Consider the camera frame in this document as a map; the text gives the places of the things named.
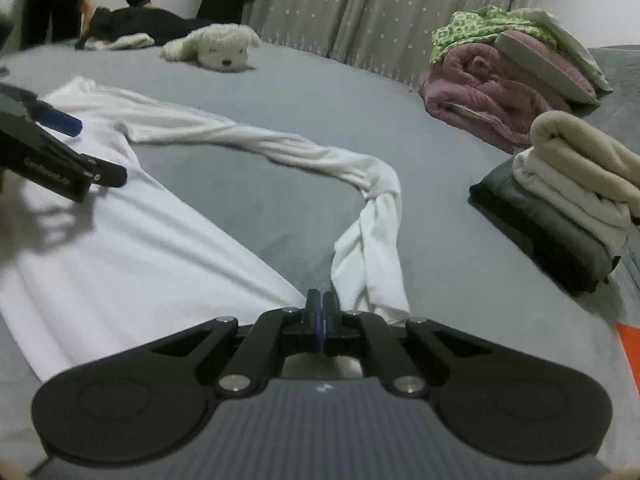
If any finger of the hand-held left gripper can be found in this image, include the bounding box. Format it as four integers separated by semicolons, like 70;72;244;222
30;99;83;136
77;156;128;189

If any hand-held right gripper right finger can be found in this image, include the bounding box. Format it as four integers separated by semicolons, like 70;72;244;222
325;291;493;400

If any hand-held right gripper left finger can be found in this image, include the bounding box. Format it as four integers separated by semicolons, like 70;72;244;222
150;290;324;400

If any white long-sleeved shirt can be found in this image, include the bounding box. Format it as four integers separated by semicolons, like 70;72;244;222
0;76;412;383

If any off-white cloth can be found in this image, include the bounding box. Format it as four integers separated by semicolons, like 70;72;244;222
84;32;156;52

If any black garment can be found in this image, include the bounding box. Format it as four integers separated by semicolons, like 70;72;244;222
75;6;216;51

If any white plush dog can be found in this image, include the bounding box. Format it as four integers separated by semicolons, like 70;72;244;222
160;23;262;73

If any dark grey folded garment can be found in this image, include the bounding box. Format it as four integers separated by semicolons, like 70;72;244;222
469;160;622;297

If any white folded garment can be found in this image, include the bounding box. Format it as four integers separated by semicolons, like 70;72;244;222
512;152;633;253

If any pink rolled quilt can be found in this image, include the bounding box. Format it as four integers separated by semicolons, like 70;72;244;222
419;42;576;153

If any cream folded garment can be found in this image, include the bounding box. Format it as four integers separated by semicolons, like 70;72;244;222
529;110;640;221

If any orange object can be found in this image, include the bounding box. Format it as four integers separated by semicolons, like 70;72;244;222
616;324;640;396

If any grey star-print curtain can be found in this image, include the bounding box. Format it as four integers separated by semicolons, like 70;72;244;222
247;0;526;93

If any green patterned blanket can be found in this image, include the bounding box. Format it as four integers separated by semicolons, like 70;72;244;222
430;5;558;65

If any pink and white pillow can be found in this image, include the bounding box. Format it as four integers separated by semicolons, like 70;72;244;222
492;29;601;107

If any pale folded blanket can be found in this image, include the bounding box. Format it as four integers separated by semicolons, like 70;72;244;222
510;7;615;93

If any grey quilt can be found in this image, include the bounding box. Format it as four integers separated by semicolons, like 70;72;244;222
582;45;640;156

